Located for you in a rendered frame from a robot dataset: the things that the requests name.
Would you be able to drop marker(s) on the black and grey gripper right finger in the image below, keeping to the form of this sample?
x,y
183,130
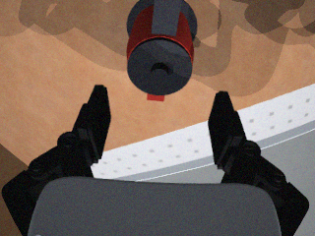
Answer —
x,y
242,163

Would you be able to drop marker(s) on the dark grey round base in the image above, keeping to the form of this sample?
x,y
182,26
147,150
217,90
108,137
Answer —
x,y
143,4

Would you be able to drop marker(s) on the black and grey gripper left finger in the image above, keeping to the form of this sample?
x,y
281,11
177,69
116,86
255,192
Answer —
x,y
74,155

